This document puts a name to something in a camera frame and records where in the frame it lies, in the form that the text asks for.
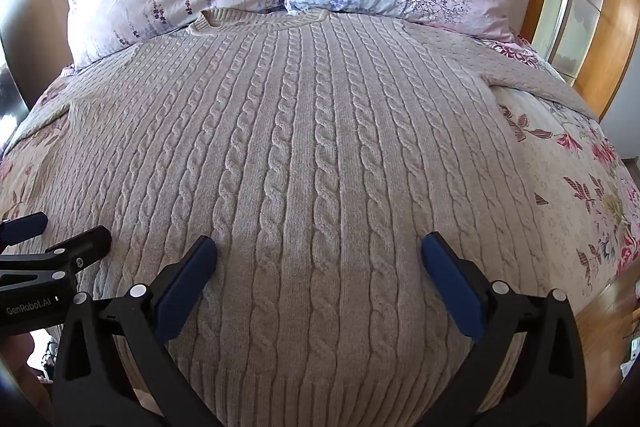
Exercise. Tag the person's left forearm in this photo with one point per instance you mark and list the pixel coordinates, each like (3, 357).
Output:
(25, 372)

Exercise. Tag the floral bedspread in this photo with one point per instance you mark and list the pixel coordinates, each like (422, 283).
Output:
(555, 157)

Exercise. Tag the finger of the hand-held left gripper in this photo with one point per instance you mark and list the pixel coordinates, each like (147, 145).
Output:
(25, 227)
(87, 244)

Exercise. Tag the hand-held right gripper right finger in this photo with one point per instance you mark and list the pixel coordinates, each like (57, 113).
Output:
(450, 292)

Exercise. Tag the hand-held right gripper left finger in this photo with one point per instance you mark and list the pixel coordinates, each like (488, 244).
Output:
(187, 287)

